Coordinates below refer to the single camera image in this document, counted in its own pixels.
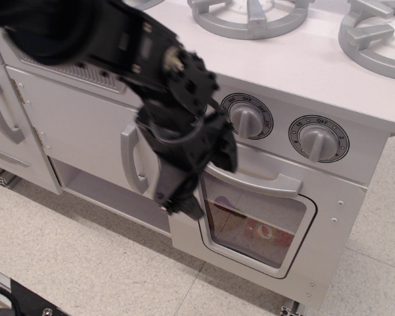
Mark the silver oven door handle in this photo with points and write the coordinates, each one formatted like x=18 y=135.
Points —
x=259 y=173

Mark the white left appliance door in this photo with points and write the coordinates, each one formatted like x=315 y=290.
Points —
x=20 y=150

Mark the left aluminium frame rail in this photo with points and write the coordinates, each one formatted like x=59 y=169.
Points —
x=8 y=179

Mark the white toy oven door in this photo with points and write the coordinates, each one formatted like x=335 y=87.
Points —
x=321 y=218

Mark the right silver stove burner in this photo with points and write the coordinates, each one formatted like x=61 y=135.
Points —
x=367 y=35

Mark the left silver stove burner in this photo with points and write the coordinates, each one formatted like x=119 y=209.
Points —
x=249 y=20

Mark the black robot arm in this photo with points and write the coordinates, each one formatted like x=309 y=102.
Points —
x=71 y=32

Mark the silver cabinet door handle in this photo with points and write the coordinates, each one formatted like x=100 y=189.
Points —
x=128 y=141

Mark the grey oven knob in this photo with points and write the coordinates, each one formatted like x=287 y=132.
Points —
x=251 y=119
x=318 y=139

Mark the right grey oven knob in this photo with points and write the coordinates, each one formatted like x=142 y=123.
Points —
x=318 y=139

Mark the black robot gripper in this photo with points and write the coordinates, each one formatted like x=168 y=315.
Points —
x=179 y=118

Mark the silver vent grille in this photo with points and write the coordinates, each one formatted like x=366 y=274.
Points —
x=83 y=73

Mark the red orange toy can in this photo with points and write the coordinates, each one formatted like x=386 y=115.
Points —
x=265 y=233

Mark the silver toy sink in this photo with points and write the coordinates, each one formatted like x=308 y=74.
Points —
x=142 y=4

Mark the white cabinet door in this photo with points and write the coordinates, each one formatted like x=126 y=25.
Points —
x=82 y=129

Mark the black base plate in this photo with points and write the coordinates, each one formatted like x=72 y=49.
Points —
x=26 y=302

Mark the aluminium frame rail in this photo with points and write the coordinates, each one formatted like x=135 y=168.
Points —
x=293 y=308
x=8 y=179

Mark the silver stove burner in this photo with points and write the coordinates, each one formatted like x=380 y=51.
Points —
x=249 y=20
x=367 y=35

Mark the white toy kitchen unit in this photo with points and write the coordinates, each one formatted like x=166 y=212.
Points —
x=303 y=72

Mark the middle grey oven knob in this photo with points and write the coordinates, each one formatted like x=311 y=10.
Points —
x=251 y=119

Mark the right aluminium frame rail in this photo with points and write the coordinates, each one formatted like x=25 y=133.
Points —
x=293 y=308

